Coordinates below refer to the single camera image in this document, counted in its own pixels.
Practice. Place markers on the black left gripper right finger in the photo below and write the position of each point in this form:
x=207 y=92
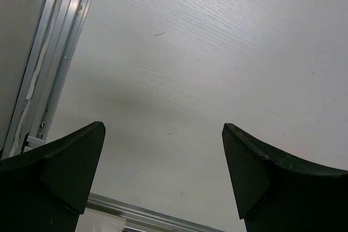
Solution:
x=277 y=191

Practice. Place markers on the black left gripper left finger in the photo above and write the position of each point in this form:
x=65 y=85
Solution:
x=47 y=188

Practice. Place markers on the aluminium table frame rail front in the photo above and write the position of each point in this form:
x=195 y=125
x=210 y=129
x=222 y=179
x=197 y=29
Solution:
x=140 y=219

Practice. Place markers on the aluminium table frame rail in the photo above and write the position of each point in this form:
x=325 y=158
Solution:
x=49 y=59
x=140 y=219

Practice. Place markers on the aluminium table frame rail left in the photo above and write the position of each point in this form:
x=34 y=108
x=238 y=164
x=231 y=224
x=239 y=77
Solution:
x=49 y=59

